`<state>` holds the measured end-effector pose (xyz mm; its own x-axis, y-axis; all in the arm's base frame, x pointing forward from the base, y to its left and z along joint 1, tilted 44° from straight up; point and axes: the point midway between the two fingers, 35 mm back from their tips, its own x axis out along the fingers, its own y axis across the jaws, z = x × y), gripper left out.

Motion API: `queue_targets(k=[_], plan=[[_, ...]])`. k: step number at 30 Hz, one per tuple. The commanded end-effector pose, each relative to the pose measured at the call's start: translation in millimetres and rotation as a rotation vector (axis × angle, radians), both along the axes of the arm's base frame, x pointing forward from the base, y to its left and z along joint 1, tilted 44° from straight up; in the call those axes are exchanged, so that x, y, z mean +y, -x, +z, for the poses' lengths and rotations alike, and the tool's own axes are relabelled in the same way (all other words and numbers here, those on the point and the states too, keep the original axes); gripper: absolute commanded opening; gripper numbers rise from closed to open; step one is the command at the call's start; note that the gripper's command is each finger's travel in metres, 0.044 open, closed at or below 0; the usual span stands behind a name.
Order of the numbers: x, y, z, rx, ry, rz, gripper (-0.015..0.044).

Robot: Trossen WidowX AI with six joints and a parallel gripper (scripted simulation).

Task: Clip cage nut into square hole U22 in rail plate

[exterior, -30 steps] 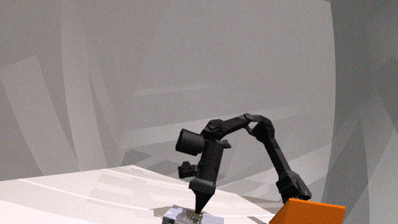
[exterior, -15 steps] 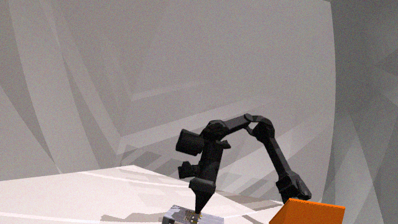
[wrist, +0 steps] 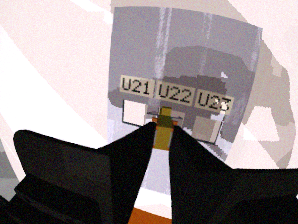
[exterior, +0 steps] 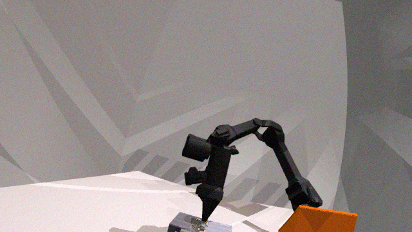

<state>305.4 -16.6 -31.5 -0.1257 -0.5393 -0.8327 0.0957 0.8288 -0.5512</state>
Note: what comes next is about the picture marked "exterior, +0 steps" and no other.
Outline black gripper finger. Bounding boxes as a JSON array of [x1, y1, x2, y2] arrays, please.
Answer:
[[198, 195, 221, 222]]

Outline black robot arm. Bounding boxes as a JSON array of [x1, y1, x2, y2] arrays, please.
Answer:
[[182, 118, 323, 211]]

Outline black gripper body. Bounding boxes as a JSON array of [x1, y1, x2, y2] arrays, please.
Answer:
[[195, 164, 228, 200]]

